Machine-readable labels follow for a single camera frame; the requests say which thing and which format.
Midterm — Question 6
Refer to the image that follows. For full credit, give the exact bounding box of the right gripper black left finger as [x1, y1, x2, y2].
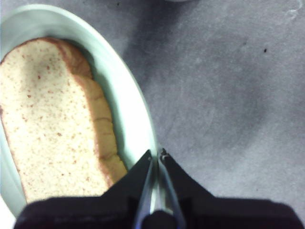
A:
[14, 149, 153, 229]

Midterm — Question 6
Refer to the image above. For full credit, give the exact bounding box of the pale green round plate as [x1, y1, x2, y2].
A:
[0, 4, 160, 222]

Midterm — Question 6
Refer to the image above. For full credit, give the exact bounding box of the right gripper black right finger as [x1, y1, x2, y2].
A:
[159, 148, 305, 229]

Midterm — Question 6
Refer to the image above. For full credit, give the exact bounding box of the tan bread slice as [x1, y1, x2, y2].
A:
[0, 37, 128, 203]

